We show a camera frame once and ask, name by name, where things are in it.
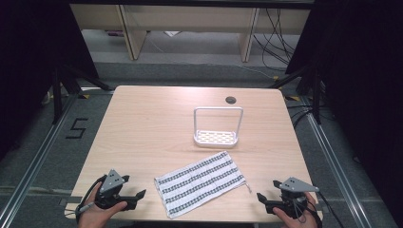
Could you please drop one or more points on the white towel rack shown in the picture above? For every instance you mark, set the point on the white towel rack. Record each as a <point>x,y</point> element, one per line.
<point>215,144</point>

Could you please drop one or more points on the white paper sheet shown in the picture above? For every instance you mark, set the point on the white paper sheet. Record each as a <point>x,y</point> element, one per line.
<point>172,33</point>

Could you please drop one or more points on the black curtain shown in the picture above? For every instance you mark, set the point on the black curtain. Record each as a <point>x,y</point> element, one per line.
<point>364,79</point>
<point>31,63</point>

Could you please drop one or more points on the person's right hand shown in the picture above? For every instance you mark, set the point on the person's right hand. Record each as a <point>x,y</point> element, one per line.
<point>296,223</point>

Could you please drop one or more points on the person's left hand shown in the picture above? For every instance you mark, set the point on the person's left hand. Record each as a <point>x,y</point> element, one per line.
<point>95,217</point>

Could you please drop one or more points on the black metal stand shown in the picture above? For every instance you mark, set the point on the black metal stand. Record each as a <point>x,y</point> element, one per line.
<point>57,95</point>
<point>316,95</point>

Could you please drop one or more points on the striped white dish cloth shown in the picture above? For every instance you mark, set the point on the striped white dish cloth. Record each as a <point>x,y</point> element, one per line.
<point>199,184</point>

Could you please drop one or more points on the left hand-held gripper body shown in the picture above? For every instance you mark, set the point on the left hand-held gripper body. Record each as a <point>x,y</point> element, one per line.
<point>109,185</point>

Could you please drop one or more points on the light wooden desk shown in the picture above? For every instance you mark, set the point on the light wooden desk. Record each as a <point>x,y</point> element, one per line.
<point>190,17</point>

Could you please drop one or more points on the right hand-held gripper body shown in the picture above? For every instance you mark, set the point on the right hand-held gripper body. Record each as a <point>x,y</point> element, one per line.
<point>294,186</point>

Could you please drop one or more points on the aluminium floor rail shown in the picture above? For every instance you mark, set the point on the aluminium floor rail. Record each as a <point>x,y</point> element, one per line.
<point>335,171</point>
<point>34,164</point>

